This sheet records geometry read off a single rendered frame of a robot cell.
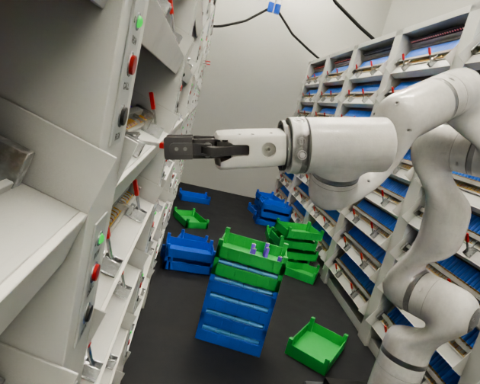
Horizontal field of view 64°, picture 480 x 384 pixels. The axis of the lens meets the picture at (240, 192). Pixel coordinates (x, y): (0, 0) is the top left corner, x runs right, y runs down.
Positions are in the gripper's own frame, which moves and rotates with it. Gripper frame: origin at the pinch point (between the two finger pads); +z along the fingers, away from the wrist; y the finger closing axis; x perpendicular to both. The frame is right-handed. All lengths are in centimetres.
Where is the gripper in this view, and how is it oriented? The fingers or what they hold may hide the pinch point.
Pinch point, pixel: (179, 146)
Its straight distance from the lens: 57.2
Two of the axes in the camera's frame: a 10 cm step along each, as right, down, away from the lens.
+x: 0.0, -9.7, -2.4
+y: -0.9, -2.4, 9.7
